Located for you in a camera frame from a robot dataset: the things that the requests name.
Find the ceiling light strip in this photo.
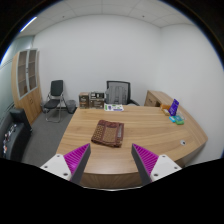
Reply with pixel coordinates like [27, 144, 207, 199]
[19, 16, 38, 33]

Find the wooden glass-door cabinet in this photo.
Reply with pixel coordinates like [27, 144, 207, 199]
[11, 48, 43, 125]

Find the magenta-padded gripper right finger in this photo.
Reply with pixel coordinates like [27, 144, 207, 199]
[131, 143, 183, 185]

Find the green box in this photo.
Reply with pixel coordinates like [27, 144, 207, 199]
[175, 115, 185, 126]

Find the maroon patterned towel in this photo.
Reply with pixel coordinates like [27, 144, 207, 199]
[90, 119, 125, 148]

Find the orange box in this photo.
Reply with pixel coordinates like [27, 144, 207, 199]
[160, 103, 172, 112]

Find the wooden side cabinet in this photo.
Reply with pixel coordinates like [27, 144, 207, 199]
[143, 89, 174, 108]

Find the dark waste bin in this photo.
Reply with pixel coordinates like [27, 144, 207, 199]
[65, 99, 78, 115]

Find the black mesh office chair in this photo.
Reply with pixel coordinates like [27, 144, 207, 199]
[104, 80, 140, 107]

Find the large dark cardboard box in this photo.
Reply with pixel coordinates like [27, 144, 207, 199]
[88, 91, 106, 110]

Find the purple standing card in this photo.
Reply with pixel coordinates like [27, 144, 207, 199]
[168, 98, 180, 117]

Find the small brown cardboard box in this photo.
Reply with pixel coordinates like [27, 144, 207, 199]
[78, 92, 91, 109]

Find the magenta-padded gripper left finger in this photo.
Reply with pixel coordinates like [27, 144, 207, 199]
[40, 143, 92, 185]

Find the white printed leaflet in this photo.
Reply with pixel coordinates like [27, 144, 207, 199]
[103, 103, 125, 112]

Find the black leather sofa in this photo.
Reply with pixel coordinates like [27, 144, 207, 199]
[0, 107, 34, 163]

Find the black folding chair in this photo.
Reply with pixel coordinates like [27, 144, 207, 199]
[43, 79, 68, 123]

